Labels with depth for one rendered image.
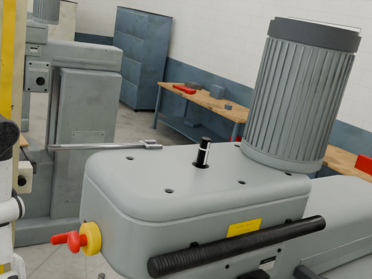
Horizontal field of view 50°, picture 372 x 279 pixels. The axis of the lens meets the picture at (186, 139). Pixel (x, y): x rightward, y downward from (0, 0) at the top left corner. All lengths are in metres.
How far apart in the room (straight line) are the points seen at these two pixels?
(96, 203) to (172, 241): 0.16
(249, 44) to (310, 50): 5.83
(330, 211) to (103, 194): 0.65
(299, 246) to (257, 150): 0.27
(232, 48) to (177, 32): 1.68
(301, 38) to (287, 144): 0.23
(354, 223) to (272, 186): 0.45
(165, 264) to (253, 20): 6.17
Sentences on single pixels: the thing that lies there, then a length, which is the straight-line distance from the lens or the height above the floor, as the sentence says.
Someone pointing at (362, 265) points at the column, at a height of 1.56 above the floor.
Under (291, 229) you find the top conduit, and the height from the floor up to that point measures 1.80.
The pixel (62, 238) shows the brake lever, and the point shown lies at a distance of 0.87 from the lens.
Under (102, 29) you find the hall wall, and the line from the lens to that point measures 10.56.
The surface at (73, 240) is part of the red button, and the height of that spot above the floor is 1.77.
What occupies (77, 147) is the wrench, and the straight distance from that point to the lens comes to 0.81.
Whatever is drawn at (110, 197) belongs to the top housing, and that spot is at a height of 1.86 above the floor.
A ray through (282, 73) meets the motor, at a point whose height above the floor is 2.10.
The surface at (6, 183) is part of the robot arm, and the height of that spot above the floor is 1.56.
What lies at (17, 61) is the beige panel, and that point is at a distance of 2.41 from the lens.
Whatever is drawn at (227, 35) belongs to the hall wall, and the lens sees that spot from 7.09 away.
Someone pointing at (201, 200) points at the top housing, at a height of 1.88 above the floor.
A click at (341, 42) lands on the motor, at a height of 2.18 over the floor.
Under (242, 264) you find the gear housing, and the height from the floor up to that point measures 1.71.
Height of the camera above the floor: 2.19
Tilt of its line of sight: 18 degrees down
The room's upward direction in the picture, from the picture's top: 11 degrees clockwise
